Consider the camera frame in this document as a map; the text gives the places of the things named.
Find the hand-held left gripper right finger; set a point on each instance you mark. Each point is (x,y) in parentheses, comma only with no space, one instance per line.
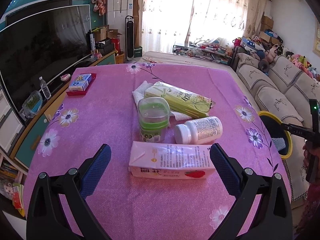
(225,170)

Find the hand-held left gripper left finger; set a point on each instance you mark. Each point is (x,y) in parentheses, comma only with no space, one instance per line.
(96,170)

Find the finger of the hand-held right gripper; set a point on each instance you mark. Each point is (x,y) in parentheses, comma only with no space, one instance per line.
(297,131)

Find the white foam fruit net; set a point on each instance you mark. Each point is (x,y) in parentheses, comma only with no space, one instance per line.
(280,145)

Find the yellow rimmed trash bin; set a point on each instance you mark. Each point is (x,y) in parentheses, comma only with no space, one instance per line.
(265,115)

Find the white pill bottle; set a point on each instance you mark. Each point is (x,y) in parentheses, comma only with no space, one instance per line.
(200,130)

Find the pink drink carton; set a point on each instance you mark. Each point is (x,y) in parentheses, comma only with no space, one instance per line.
(170,160)

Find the green label plastic bottle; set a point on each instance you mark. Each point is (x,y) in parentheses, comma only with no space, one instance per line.
(152,120)

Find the green snack box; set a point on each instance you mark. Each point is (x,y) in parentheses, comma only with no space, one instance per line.
(180,97)

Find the white paper tissue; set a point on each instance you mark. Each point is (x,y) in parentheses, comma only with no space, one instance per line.
(138,92)

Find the person's right forearm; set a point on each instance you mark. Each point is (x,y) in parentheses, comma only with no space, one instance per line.
(312,210)

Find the person's right hand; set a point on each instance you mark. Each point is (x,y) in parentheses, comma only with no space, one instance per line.
(306,155)

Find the beige sofa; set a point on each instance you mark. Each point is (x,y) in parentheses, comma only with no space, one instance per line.
(275,100)

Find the pink floral tablecloth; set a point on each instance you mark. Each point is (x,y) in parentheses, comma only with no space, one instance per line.
(100,120)

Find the pile of plush toys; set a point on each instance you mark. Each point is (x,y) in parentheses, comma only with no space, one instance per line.
(303,65)

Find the red tray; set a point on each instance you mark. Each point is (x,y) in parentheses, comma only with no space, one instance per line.
(75,93)

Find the shelf of books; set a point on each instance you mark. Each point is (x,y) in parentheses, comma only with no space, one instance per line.
(10,177)

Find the blue white small box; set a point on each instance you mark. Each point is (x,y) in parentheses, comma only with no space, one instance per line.
(80,82)

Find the clear plastic bag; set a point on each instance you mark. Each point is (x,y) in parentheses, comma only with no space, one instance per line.
(32,103)

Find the clear water bottle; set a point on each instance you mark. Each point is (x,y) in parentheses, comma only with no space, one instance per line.
(45,87)

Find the small pink toy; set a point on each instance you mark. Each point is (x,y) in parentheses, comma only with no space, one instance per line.
(65,77)

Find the blue star bag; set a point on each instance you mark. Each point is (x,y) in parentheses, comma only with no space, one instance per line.
(248,44)

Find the stack of cardboard boxes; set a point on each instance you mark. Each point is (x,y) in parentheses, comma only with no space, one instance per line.
(267,27)

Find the floral bed sheet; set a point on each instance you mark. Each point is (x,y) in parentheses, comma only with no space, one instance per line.
(190,60)

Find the cluttered glass coffee table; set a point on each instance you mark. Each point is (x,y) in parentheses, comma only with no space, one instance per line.
(205,51)

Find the green cardboard box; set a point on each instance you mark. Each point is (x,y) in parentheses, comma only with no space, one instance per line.
(138,51)

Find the black white tube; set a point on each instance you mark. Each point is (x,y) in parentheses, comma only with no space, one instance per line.
(91,42)

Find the large curved television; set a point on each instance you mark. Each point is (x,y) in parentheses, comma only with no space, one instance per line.
(37,55)

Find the black tower fan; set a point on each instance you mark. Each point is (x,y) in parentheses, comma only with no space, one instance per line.
(130,37)

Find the open cardboard box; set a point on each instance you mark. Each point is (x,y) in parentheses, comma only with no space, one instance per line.
(105,32)

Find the sheer embroidered curtain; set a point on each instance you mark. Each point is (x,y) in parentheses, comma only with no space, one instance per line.
(175,12)

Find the hanging flower decoration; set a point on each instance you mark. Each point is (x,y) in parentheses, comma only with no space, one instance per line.
(99,0)

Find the framed wall certificate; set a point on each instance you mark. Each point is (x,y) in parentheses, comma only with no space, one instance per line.
(317,38)

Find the black wall television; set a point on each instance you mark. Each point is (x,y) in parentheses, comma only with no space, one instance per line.
(37,7)

